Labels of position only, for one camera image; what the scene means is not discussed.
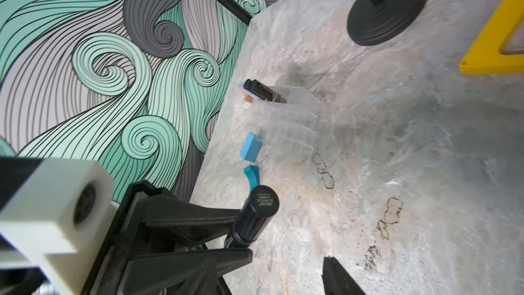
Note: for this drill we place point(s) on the tan wooden block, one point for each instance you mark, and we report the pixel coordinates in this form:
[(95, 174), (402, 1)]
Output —
[(248, 98)]

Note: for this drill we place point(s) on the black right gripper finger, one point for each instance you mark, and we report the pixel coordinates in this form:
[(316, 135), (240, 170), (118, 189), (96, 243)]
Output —
[(336, 280)]

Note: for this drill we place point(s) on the clear acrylic lipstick organizer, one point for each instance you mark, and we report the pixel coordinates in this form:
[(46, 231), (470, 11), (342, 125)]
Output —
[(290, 128)]

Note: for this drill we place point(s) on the black microphone stand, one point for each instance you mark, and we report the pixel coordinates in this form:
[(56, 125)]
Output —
[(372, 22)]

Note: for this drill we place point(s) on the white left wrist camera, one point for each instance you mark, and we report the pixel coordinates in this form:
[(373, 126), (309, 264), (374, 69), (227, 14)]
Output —
[(55, 214)]

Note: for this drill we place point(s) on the light blue rectangular block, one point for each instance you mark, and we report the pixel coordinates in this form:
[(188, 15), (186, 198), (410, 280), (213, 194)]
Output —
[(251, 147)]

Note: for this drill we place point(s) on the teal curved arch block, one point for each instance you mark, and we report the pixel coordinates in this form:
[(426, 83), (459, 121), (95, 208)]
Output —
[(253, 176)]

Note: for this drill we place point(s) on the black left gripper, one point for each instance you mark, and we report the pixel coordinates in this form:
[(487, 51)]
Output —
[(171, 220)]

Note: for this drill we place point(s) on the yellow triangle stencil block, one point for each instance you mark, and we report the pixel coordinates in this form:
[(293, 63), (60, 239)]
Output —
[(487, 56)]

